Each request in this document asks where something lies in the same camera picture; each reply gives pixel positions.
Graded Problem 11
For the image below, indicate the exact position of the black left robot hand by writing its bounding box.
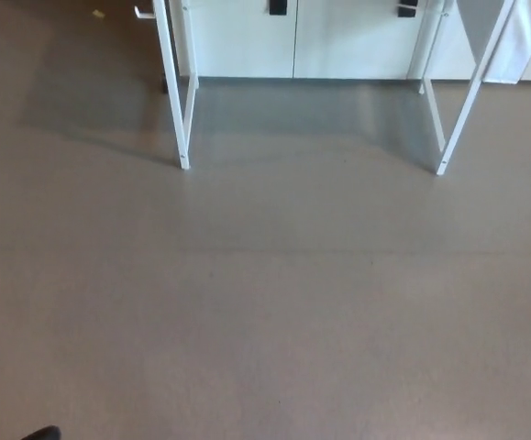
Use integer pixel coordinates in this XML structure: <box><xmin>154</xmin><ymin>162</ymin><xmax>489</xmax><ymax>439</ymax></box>
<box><xmin>20</xmin><ymin>424</ymin><xmax>62</xmax><ymax>440</ymax></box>

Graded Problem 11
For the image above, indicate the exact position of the white fabric desk pouch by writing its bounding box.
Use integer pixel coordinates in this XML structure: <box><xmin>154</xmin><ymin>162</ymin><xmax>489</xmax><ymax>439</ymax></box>
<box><xmin>457</xmin><ymin>0</ymin><xmax>531</xmax><ymax>85</ymax></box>

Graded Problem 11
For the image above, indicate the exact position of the white metal-frame desk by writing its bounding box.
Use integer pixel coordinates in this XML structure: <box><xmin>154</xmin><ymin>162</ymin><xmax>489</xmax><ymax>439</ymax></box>
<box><xmin>152</xmin><ymin>0</ymin><xmax>523</xmax><ymax>177</ymax></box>

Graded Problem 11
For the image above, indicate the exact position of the white cabinet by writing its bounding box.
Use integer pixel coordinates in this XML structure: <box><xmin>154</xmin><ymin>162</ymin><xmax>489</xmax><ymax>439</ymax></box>
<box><xmin>172</xmin><ymin>0</ymin><xmax>531</xmax><ymax>83</ymax></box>

